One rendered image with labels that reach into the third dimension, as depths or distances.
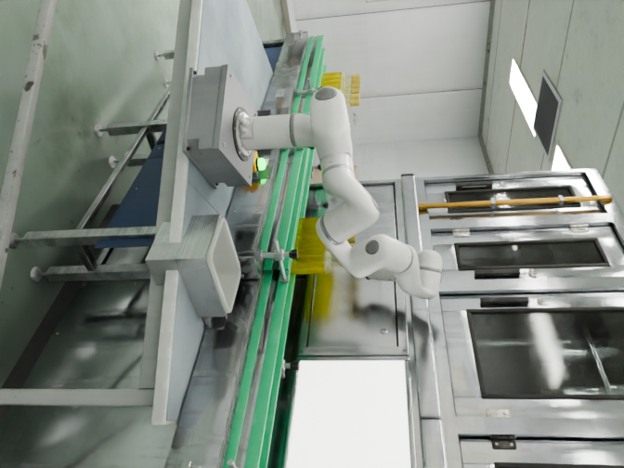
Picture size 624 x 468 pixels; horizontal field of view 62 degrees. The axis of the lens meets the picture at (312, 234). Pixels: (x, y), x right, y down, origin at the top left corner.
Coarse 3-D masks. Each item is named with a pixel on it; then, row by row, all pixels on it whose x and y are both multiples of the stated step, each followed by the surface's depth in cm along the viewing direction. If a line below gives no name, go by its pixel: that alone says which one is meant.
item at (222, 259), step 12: (216, 228) 133; (228, 228) 141; (216, 240) 131; (228, 240) 143; (216, 252) 146; (228, 252) 146; (216, 264) 149; (228, 264) 149; (216, 276) 130; (228, 276) 150; (216, 288) 134; (228, 288) 146; (228, 300) 143; (228, 312) 139
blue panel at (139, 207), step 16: (272, 48) 279; (272, 64) 262; (160, 160) 204; (144, 176) 196; (160, 176) 194; (128, 192) 189; (144, 192) 188; (128, 208) 181; (144, 208) 180; (112, 224) 175; (128, 224) 174; (144, 224) 173; (112, 240) 168; (128, 240) 167; (144, 240) 166
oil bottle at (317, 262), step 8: (304, 256) 166; (312, 256) 166; (320, 256) 165; (328, 256) 165; (296, 264) 165; (304, 264) 165; (312, 264) 164; (320, 264) 164; (328, 264) 164; (296, 272) 167; (304, 272) 167; (312, 272) 167; (320, 272) 167
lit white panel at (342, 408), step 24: (384, 360) 151; (312, 384) 148; (336, 384) 147; (360, 384) 146; (384, 384) 145; (312, 408) 142; (336, 408) 141; (360, 408) 140; (384, 408) 139; (312, 432) 137; (336, 432) 136; (360, 432) 135; (384, 432) 134; (408, 432) 133; (312, 456) 132; (336, 456) 131; (360, 456) 130; (384, 456) 129; (408, 456) 129
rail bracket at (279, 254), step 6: (276, 240) 146; (276, 246) 148; (258, 252) 151; (276, 252) 150; (282, 252) 149; (288, 252) 150; (294, 252) 149; (258, 258) 150; (276, 258) 150; (282, 258) 150; (294, 258) 150; (282, 264) 152; (282, 270) 154; (282, 276) 156; (288, 276) 157; (282, 282) 157; (288, 282) 156
